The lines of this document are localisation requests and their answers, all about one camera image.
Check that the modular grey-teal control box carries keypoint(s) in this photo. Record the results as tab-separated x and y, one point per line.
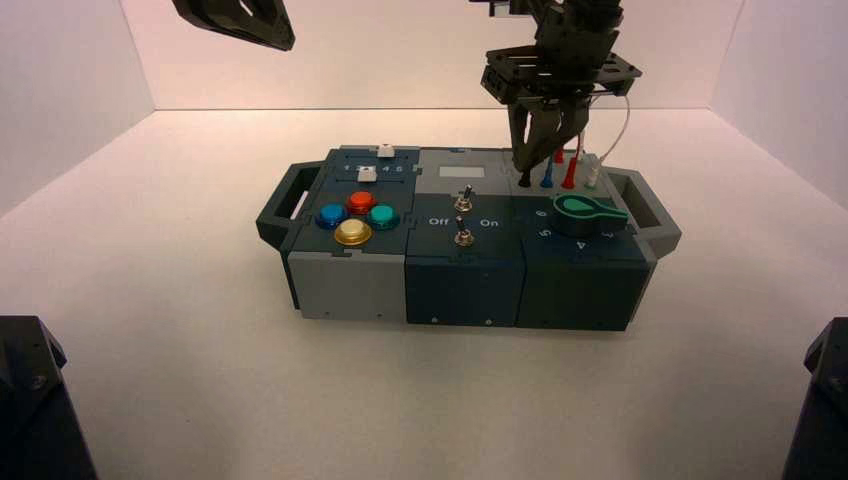
464	285

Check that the metal toggle switch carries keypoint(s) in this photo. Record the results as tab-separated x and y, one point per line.
465	199
463	235

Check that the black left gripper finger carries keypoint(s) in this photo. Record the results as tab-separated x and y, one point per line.
265	26

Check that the yellow round push button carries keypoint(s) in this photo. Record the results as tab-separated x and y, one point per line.
352	232

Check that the blue round push button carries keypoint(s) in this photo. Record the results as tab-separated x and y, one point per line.
330	215

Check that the white slider switch cap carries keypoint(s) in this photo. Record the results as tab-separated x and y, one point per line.
366	174
385	152

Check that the green rotary selector knob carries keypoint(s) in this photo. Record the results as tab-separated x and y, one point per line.
580	213

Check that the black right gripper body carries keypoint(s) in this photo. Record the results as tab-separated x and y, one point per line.
570	60

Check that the teal round push button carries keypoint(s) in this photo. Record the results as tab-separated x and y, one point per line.
381	216

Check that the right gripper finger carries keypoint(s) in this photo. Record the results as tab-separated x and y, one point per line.
553	132
518	142

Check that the red round push button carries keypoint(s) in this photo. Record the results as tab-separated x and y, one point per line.
361	201

